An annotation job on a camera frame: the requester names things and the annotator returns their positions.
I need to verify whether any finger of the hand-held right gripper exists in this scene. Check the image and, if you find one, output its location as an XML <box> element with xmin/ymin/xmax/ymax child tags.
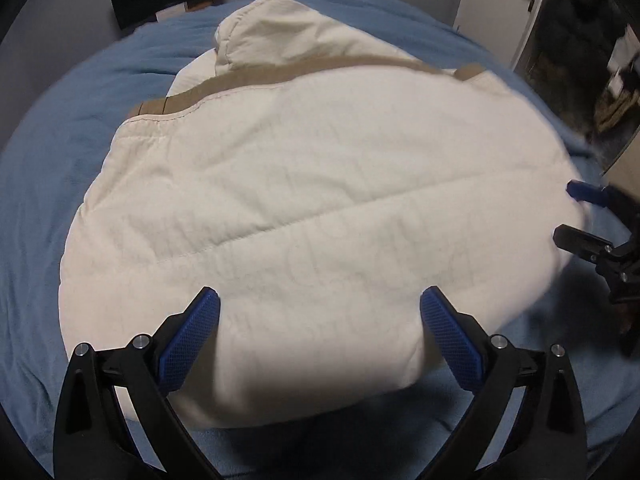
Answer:
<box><xmin>566</xmin><ymin>180</ymin><xmax>632</xmax><ymax>209</ymax></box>
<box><xmin>552</xmin><ymin>224</ymin><xmax>617</xmax><ymax>263</ymax></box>

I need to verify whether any white door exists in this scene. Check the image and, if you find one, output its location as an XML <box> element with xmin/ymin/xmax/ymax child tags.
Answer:
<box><xmin>452</xmin><ymin>0</ymin><xmax>552</xmax><ymax>69</ymax></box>

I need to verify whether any dark cluttered shelf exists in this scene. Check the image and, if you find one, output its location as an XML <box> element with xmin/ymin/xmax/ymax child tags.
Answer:
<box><xmin>510</xmin><ymin>0</ymin><xmax>640</xmax><ymax>173</ymax></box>

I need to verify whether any cream hooded puffer jacket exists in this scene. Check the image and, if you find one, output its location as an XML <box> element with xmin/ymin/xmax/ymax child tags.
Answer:
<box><xmin>59</xmin><ymin>0</ymin><xmax>589</xmax><ymax>429</ymax></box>

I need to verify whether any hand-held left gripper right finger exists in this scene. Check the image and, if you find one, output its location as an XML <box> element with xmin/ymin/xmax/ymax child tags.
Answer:
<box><xmin>420</xmin><ymin>286</ymin><xmax>587</xmax><ymax>480</ymax></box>

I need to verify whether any blue fleece blanket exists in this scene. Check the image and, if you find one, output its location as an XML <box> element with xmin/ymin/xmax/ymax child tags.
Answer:
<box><xmin>0</xmin><ymin>0</ymin><xmax>640</xmax><ymax>480</ymax></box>

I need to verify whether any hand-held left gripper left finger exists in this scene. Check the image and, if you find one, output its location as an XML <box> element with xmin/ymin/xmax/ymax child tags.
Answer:
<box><xmin>52</xmin><ymin>286</ymin><xmax>222</xmax><ymax>480</ymax></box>

